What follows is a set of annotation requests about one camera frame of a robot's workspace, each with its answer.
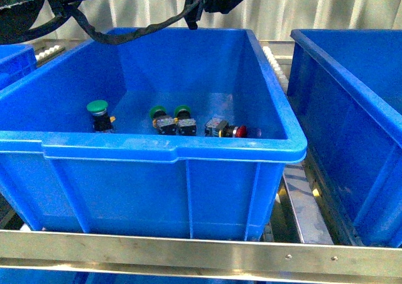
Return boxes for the green mushroom button upright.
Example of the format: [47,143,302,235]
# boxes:
[86,100,116,133]

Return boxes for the blue source bin with buttons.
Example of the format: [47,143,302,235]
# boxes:
[1,28,307,241]

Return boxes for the dark red emergency button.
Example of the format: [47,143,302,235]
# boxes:
[205,117,247,138]

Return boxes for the green button right lying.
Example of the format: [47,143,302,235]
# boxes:
[175,105,197,136]

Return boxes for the blue bin far left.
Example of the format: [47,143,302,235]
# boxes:
[1,44,37,90]

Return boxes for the white roller track middle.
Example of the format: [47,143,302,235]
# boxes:
[263,46,288,93]

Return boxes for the blue bin lower shelf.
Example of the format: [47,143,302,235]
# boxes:
[1,268,248,284]

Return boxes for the black braided cable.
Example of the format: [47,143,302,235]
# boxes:
[50,0,207,45]

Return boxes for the white roller track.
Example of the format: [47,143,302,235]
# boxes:
[263,46,288,93]
[35,45,65,62]

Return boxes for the green button lying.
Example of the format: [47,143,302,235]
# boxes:
[149,106,177,136]
[175,105,197,136]

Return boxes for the green button left lying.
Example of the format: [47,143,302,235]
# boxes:
[149,106,177,136]

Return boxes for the steel front shelf rail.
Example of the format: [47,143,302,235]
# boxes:
[1,231,401,283]

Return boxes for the white roller track left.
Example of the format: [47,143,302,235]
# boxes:
[35,45,65,62]

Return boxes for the steel divider rail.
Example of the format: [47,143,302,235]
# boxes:
[271,163,334,245]

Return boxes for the blue empty target bin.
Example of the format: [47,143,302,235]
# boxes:
[287,29,401,248]

